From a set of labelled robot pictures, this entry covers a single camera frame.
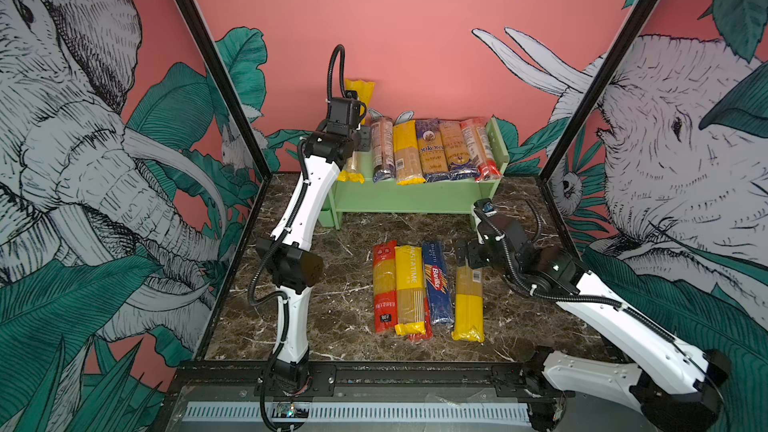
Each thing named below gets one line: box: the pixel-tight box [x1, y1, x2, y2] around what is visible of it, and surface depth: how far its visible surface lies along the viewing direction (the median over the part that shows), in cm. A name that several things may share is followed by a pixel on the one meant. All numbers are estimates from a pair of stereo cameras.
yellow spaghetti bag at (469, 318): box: [451, 265, 485, 343], surface depth 87 cm
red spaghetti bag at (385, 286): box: [373, 240, 398, 333], surface depth 89 cm
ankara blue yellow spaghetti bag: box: [416, 118, 449, 182], surface depth 87 cm
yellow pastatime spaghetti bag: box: [394, 245, 427, 336], surface depth 87 cm
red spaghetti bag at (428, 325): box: [408, 297, 434, 343], surface depth 81 cm
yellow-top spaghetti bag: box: [393, 120, 426, 186], surface depth 85 cm
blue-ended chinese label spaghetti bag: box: [439, 120, 481, 181], surface depth 85 cm
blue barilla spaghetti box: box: [422, 241, 454, 325], surface depth 88 cm
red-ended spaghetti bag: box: [460, 118, 502, 183], surface depth 86 cm
